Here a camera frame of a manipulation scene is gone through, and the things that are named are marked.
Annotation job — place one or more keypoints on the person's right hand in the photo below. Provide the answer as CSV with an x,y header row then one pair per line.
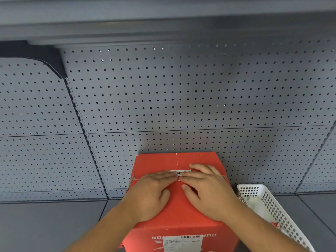
x,y
212,196

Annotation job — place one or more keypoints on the person's left hand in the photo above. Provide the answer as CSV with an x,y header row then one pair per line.
x,y
147,196

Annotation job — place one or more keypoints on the person's left thumb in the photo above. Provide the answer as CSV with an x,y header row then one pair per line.
x,y
164,198

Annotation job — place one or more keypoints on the person's right thumb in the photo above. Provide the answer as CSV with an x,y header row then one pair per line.
x,y
189,192

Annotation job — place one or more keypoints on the red cardboard box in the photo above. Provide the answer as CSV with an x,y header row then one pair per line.
x,y
181,215

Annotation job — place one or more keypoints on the person's right forearm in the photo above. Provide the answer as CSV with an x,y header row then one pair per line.
x,y
259,233

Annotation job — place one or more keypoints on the person's left forearm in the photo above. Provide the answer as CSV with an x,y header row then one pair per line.
x,y
105,230

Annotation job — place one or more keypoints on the red and white packet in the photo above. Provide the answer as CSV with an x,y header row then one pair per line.
x,y
276,225

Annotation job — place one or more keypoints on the white perforated plastic basket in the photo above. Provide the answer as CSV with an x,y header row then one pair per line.
x,y
282,220

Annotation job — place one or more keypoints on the grey metal shelf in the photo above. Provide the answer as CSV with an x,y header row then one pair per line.
x,y
168,20

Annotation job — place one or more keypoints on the black shelf bracket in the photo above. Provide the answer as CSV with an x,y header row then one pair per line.
x,y
49,59

